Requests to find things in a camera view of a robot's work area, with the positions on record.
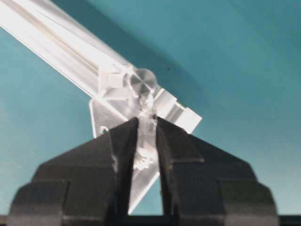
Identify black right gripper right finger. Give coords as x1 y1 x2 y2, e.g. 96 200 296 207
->
156 118 279 226

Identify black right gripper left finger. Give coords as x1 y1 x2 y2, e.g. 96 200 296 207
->
8 118 138 226

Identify aluminium pin near-right corner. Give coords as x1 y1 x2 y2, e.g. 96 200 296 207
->
128 68 158 96

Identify square aluminium extrusion frame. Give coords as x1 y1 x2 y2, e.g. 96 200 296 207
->
0 0 202 212

